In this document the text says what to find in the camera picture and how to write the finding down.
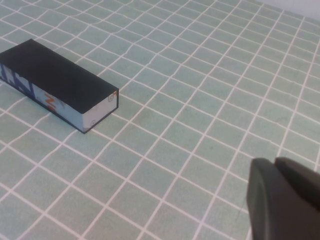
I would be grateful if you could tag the black glasses case blue print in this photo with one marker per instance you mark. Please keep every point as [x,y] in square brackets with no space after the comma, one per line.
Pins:
[57,75]

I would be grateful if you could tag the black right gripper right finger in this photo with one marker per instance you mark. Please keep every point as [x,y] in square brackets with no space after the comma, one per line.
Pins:
[302,182]

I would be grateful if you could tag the green white checked tablecloth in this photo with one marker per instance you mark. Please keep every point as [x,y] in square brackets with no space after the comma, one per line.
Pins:
[187,100]

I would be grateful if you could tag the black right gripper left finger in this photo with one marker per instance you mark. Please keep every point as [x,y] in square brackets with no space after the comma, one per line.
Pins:
[272,212]

